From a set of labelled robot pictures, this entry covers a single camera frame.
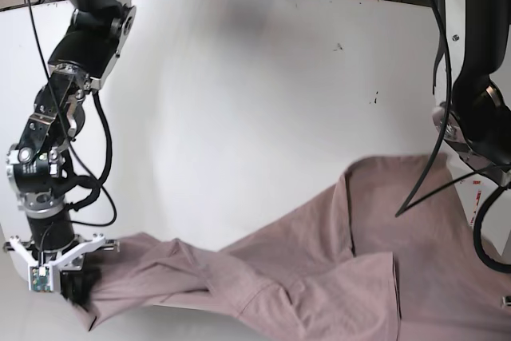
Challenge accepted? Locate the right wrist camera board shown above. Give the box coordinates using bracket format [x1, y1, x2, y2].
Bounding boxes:
[28, 264, 61, 293]

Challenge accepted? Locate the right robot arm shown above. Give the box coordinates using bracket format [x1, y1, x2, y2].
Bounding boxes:
[4, 0, 136, 307]

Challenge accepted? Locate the red tape marking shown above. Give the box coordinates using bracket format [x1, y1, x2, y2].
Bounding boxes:
[457, 177, 484, 227]

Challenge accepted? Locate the mauve t-shirt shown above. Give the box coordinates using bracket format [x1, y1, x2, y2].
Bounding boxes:
[77, 156, 510, 340]

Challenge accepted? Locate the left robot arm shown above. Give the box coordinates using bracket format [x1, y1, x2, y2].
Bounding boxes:
[397, 0, 510, 274]

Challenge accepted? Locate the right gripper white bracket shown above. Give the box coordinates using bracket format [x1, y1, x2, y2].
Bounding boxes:
[3, 233, 119, 303]

